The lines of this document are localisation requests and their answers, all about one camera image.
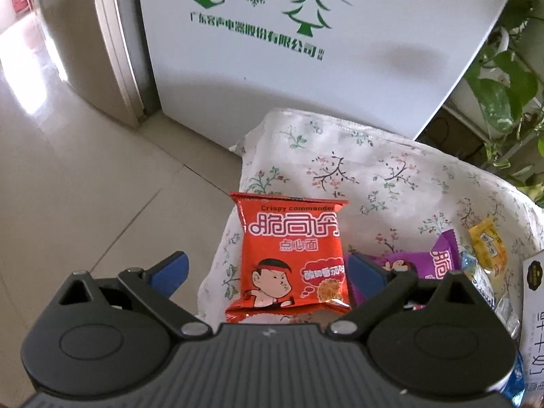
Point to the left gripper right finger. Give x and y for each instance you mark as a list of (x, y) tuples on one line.
[(386, 292)]

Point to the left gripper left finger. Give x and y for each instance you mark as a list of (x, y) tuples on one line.
[(152, 289)]

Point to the purple noodle snack packet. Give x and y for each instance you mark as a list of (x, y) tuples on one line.
[(421, 263)]

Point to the clear blue candy packet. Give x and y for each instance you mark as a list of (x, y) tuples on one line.
[(502, 307)]

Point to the red crispy noodle snack packet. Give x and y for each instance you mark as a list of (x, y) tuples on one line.
[(292, 260)]

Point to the floral white tablecloth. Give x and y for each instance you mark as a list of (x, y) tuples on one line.
[(401, 195)]

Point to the yellow snack packet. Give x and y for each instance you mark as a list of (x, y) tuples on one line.
[(489, 248)]

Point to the white milk carton box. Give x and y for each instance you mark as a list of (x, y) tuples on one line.
[(532, 332)]

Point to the green pothos plant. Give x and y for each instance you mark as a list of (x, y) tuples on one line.
[(509, 94)]

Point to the white chest freezer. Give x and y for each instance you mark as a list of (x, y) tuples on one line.
[(221, 65)]

